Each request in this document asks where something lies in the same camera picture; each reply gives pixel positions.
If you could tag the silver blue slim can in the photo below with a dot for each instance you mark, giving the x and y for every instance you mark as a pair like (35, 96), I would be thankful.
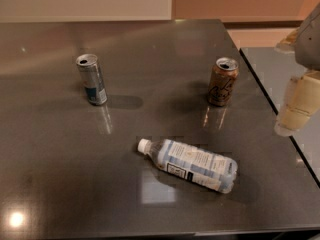
(92, 79)

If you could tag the clear blue plastic bottle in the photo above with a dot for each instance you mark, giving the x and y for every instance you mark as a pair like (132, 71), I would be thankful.
(207, 169)

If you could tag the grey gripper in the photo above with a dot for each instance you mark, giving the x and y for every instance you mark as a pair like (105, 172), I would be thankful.
(309, 45)

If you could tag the orange soda can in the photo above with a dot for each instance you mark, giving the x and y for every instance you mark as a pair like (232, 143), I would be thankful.
(223, 76)

